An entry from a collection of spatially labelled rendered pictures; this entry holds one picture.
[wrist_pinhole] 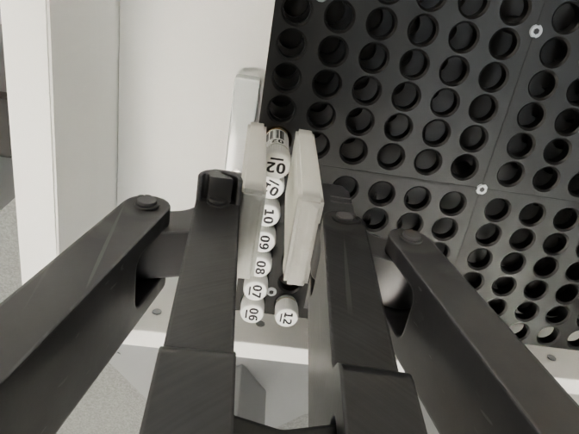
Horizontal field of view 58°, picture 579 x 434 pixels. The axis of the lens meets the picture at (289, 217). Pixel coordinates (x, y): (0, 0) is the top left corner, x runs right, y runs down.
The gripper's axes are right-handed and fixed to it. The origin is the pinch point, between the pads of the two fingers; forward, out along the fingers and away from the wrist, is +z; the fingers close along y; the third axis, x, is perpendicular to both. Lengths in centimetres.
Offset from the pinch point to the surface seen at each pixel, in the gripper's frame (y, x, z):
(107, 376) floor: -33, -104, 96
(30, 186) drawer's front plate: -10.0, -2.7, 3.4
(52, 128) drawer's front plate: -9.0, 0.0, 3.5
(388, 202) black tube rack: 5.9, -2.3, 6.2
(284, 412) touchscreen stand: 18, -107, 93
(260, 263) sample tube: 0.1, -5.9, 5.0
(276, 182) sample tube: 0.2, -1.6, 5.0
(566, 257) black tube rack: 15.8, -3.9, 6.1
